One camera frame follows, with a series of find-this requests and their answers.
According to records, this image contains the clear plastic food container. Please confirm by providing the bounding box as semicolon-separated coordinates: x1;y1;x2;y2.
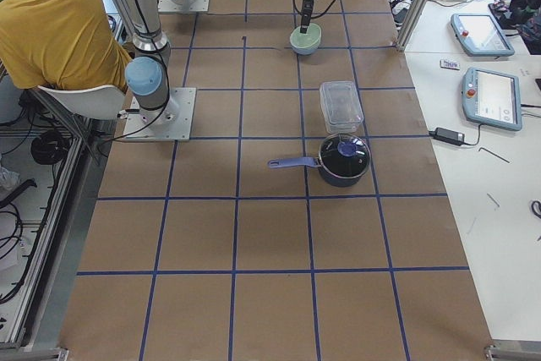
320;81;363;134

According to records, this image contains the blue bowl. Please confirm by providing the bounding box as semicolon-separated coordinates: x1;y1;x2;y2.
290;42;320;56

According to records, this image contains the upper teach pendant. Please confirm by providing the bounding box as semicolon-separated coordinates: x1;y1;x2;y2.
450;14;515;57

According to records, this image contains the black power adapter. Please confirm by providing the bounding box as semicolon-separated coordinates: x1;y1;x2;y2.
429;127;465;146

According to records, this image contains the person in yellow shirt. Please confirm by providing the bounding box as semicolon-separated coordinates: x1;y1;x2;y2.
1;0;131;91

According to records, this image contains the lower teach pendant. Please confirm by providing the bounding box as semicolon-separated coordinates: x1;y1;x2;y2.
462;68;522;131

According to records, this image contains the dark blue saucepan with lid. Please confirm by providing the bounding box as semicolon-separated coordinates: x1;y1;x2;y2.
267;134;371;187

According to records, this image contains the white plastic chair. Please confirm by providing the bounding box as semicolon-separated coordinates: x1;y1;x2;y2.
38;85;125;120

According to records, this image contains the green bowl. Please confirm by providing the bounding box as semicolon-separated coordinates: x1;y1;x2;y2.
289;23;322;45

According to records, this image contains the teach pendant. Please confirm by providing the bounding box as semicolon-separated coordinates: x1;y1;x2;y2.
450;14;515;57
462;68;522;131

